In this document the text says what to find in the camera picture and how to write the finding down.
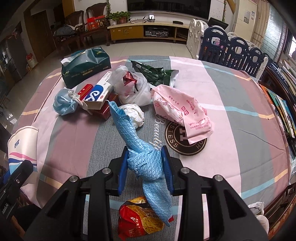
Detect colourful books on table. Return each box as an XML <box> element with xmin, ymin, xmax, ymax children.
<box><xmin>260</xmin><ymin>61</ymin><xmax>296</xmax><ymax>160</ymax></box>

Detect dark wooden armchair right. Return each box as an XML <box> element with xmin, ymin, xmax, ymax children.
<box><xmin>80</xmin><ymin>3</ymin><xmax>110</xmax><ymax>48</ymax></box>

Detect white blue toothpaste box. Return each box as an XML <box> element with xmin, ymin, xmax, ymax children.
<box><xmin>82</xmin><ymin>71</ymin><xmax>113</xmax><ymax>110</ymax></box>

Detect plaid pink grey tablecloth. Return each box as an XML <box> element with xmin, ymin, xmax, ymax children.
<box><xmin>15</xmin><ymin>56</ymin><xmax>291</xmax><ymax>207</ymax></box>

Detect dark wooden armchair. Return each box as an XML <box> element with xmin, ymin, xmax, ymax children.
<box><xmin>53</xmin><ymin>11</ymin><xmax>85</xmax><ymax>55</ymax></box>
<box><xmin>80</xmin><ymin>3</ymin><xmax>110</xmax><ymax>48</ymax></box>

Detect dark wooden armchair left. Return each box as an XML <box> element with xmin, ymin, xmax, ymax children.
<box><xmin>53</xmin><ymin>11</ymin><xmax>85</xmax><ymax>55</ymax></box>

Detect large black television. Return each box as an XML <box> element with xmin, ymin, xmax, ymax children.
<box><xmin>127</xmin><ymin>0</ymin><xmax>211</xmax><ymax>19</ymax></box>

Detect white air conditioner cabinet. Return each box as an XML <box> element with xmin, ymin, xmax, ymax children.
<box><xmin>232</xmin><ymin>0</ymin><xmax>258</xmax><ymax>41</ymax></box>

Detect potted green plant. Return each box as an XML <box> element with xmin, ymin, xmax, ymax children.
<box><xmin>107</xmin><ymin>11</ymin><xmax>131</xmax><ymax>26</ymax></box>

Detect green white snack packet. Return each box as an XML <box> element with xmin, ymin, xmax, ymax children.
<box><xmin>131</xmin><ymin>60</ymin><xmax>179</xmax><ymax>87</ymax></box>

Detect dark green tissue box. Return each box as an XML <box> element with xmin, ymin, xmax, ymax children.
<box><xmin>61</xmin><ymin>47</ymin><xmax>111</xmax><ymax>89</ymax></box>

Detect white blue paper cup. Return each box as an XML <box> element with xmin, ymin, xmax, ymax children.
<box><xmin>8</xmin><ymin>126</ymin><xmax>39</xmax><ymax>185</ymax></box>

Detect yellow wooden tv cabinet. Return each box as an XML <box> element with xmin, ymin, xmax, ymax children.
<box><xmin>108</xmin><ymin>21</ymin><xmax>189</xmax><ymax>43</ymax></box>

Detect crumpled white tissue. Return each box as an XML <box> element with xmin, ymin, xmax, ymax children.
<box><xmin>119</xmin><ymin>104</ymin><xmax>144</xmax><ymax>129</ymax></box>

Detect red gift box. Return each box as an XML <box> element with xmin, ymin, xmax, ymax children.
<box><xmin>87</xmin><ymin>15</ymin><xmax>107</xmax><ymax>31</ymax></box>

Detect red snack wrapper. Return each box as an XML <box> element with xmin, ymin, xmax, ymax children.
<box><xmin>117</xmin><ymin>196</ymin><xmax>165</xmax><ymax>240</ymax></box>

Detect white plastic bag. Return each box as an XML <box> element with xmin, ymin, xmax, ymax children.
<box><xmin>108</xmin><ymin>66</ymin><xmax>152</xmax><ymax>106</ymax></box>

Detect light blue face mask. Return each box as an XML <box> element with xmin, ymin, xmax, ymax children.
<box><xmin>53</xmin><ymin>88</ymin><xmax>80</xmax><ymax>116</ymax></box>

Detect blue white baby fence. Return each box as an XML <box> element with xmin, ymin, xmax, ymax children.
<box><xmin>186</xmin><ymin>19</ymin><xmax>272</xmax><ymax>79</ymax></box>

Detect pink plastic bag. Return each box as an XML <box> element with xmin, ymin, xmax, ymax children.
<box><xmin>151</xmin><ymin>84</ymin><xmax>214</xmax><ymax>144</ymax></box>

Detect dark red small box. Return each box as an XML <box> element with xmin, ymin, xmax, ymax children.
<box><xmin>77</xmin><ymin>84</ymin><xmax>119</xmax><ymax>121</ymax></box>

